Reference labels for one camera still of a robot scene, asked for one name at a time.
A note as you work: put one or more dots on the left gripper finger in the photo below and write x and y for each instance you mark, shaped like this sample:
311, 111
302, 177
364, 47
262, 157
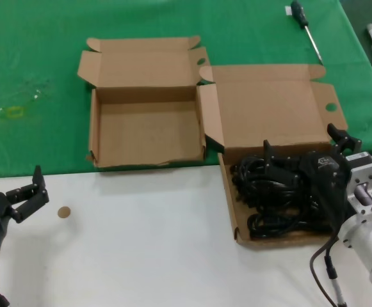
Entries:
29, 209
39, 182

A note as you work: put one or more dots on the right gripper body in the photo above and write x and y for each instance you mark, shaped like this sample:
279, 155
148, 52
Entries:
328, 179

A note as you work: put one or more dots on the green table cloth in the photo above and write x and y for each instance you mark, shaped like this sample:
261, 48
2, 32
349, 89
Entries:
45, 48

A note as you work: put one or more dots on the round brown cardboard disc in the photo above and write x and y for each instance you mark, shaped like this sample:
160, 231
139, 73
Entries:
64, 212

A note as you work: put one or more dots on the white paper label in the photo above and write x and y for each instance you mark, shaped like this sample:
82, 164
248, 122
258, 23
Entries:
288, 11

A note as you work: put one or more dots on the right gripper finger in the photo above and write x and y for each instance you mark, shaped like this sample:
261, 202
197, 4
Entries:
283, 172
345, 144

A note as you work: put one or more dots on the brown cardboard box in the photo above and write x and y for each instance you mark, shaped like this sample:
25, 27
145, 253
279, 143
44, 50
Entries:
269, 105

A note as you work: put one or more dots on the cardboard box with torn rim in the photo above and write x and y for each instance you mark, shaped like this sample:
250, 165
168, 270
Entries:
147, 128

